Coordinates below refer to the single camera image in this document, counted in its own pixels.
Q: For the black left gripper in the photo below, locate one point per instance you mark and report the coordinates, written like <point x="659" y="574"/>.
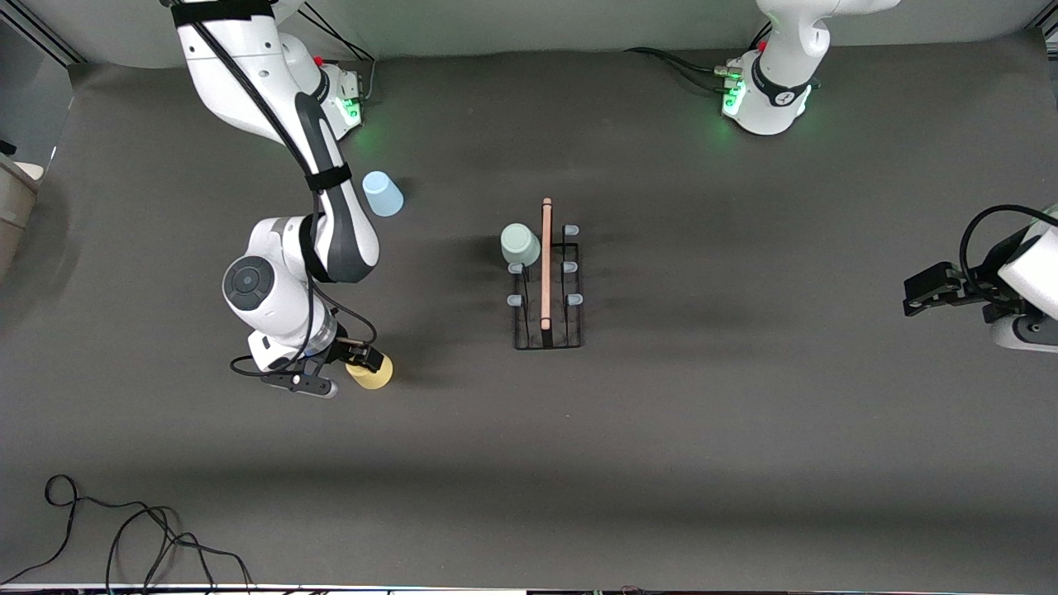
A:
<point x="969" y="291"/>

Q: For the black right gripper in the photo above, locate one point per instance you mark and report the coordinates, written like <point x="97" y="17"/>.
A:
<point x="340" y="350"/>

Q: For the yellow plastic cup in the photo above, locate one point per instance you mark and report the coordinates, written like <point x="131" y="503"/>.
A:
<point x="374" y="378"/>

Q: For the pale green plastic cup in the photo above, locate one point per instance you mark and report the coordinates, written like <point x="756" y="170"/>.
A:
<point x="521" y="245"/>

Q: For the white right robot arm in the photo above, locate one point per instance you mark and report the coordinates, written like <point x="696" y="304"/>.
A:
<point x="273" y="289"/>

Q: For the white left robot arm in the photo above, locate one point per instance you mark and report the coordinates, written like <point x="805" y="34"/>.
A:
<point x="777" y="91"/>

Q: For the light blue plastic cup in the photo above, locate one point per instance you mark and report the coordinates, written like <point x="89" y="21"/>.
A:
<point x="383" y="194"/>

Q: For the dark grey table mat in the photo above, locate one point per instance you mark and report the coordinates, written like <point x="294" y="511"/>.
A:
<point x="661" y="454"/>

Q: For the beige box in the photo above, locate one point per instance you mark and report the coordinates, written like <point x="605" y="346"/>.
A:
<point x="12" y="215"/>

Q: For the black frame rail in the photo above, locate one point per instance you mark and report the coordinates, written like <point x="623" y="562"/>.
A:
<point x="1050" y="31"/>
<point x="45" y="37"/>

